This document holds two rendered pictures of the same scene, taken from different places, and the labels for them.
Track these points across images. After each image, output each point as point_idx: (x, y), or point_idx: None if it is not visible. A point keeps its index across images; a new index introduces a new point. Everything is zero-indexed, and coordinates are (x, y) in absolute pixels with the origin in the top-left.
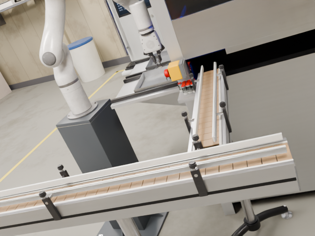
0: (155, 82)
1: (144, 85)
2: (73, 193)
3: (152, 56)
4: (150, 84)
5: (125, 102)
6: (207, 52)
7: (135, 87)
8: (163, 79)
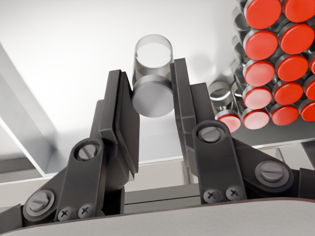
0: (102, 48)
1: (26, 65)
2: None
3: (124, 190)
4: (65, 55)
5: (33, 180)
6: None
7: (29, 153)
8: (147, 17)
